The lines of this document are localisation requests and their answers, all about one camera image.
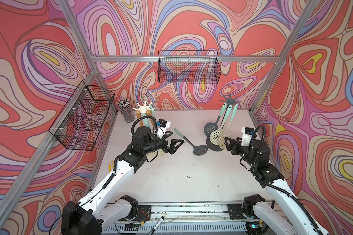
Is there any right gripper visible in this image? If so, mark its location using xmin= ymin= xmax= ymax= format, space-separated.
xmin=224 ymin=136 xmax=257 ymax=167

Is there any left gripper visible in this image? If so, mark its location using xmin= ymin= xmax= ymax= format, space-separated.
xmin=142 ymin=131 xmax=183 ymax=156

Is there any cream skimmer mint handle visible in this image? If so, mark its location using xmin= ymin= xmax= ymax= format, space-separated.
xmin=209 ymin=105 xmax=232 ymax=145
xmin=142 ymin=113 xmax=150 ymax=127

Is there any mint handle utensil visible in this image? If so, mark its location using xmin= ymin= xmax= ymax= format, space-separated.
xmin=174 ymin=128 xmax=208 ymax=156

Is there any grey slotted spoon mint handle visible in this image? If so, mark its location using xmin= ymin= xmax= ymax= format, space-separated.
xmin=203 ymin=102 xmax=227 ymax=138

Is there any grey skimmer mint handle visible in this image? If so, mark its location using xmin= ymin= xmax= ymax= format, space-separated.
xmin=149 ymin=103 xmax=156 ymax=118

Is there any dark grey utensil rack stand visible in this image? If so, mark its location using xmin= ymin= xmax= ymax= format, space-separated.
xmin=206 ymin=94 xmax=240 ymax=151

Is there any cream slotted spoon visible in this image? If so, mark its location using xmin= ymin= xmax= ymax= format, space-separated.
xmin=135 ymin=110 xmax=143 ymax=126

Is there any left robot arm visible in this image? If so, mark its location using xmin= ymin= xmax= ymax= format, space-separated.
xmin=59 ymin=116 xmax=184 ymax=235

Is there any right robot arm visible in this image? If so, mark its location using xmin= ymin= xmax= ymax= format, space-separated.
xmin=222 ymin=125 xmax=329 ymax=235

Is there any cream utensil rack stand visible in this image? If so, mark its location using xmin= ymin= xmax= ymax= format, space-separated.
xmin=133 ymin=102 xmax=151 ymax=125

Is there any pen holder cup with pens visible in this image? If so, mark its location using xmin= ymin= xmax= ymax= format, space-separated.
xmin=117 ymin=98 xmax=134 ymax=123

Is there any yellow calculator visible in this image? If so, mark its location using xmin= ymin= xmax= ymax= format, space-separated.
xmin=108 ymin=161 xmax=114 ymax=171

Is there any black marker pen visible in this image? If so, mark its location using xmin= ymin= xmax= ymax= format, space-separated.
xmin=148 ymin=216 xmax=165 ymax=235

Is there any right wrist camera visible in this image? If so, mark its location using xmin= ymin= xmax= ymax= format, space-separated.
xmin=241 ymin=127 xmax=257 ymax=147

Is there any black wire basket back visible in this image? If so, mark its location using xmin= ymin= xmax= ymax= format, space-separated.
xmin=157 ymin=50 xmax=222 ymax=84

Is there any black wire basket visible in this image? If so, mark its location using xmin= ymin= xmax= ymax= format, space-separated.
xmin=49 ymin=81 xmax=115 ymax=151
xmin=157 ymin=50 xmax=222 ymax=84

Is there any black wire basket left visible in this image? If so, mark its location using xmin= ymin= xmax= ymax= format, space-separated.
xmin=49 ymin=81 xmax=115 ymax=151

